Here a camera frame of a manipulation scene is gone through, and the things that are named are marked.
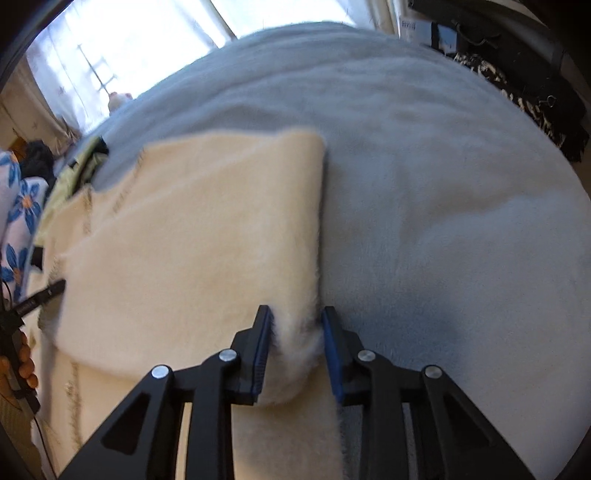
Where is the white fuzzy cardigan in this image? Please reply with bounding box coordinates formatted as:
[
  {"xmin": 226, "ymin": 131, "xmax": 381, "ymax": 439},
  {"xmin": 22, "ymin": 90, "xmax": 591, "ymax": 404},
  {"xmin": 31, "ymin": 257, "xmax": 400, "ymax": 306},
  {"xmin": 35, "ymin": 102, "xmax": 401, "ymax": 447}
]
[{"xmin": 27, "ymin": 128, "xmax": 344, "ymax": 479}]

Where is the black clothes pile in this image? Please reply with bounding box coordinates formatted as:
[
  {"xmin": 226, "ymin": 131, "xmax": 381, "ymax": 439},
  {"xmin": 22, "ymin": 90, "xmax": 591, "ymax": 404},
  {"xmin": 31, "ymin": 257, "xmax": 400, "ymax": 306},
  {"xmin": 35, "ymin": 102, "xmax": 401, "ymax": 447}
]
[{"xmin": 20, "ymin": 140, "xmax": 56, "ymax": 186}]

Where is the left hand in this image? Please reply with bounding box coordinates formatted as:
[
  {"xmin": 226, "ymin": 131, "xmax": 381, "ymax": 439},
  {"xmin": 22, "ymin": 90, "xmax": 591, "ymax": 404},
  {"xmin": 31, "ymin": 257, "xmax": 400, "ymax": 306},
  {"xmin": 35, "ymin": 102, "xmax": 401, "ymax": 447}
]
[{"xmin": 0, "ymin": 331, "xmax": 39, "ymax": 405}]

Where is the blue floral rolled quilt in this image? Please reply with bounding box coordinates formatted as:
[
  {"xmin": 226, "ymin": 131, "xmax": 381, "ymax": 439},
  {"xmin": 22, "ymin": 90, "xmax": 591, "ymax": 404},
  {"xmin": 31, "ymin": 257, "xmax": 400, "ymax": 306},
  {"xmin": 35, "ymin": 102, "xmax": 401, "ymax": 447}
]
[{"xmin": 1, "ymin": 151, "xmax": 48, "ymax": 303}]

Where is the folded yellow-green black garment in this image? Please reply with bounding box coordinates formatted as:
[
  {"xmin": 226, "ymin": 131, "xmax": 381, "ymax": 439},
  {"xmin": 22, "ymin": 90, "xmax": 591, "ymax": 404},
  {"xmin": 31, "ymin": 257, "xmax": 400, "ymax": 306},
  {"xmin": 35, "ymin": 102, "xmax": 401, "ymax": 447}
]
[{"xmin": 33, "ymin": 136, "xmax": 109, "ymax": 248}]

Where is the grey-blue plush bed blanket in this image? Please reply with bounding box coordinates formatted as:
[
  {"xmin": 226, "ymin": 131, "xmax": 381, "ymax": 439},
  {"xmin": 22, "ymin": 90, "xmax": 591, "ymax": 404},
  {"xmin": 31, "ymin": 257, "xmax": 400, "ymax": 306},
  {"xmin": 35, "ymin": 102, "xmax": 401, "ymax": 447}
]
[{"xmin": 93, "ymin": 23, "xmax": 590, "ymax": 479}]

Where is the small plush toy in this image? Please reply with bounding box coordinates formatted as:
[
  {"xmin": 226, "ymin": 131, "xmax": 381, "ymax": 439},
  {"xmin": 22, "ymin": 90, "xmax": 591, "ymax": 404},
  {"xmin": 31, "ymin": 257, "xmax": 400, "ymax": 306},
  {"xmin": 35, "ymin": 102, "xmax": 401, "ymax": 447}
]
[{"xmin": 108, "ymin": 92, "xmax": 133, "ymax": 115}]

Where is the white sheer curtain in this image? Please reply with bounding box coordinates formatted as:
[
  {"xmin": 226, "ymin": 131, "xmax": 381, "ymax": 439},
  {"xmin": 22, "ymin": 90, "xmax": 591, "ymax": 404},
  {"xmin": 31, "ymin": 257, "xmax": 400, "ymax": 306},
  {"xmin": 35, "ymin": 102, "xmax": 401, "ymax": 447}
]
[{"xmin": 26, "ymin": 0, "xmax": 355, "ymax": 133}]

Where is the black white patterned cloth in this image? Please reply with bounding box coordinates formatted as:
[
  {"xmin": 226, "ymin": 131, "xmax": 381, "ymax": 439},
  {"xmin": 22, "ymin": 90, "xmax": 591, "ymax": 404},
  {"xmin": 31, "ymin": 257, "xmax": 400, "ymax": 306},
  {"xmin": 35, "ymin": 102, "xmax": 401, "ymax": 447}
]
[{"xmin": 453, "ymin": 52, "xmax": 590, "ymax": 163}]

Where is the white cardboard box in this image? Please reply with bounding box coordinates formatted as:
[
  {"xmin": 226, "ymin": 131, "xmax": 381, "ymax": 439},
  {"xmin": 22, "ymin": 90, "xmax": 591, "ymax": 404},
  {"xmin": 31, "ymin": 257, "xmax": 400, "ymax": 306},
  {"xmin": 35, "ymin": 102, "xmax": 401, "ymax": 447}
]
[{"xmin": 399, "ymin": 17, "xmax": 439, "ymax": 47}]

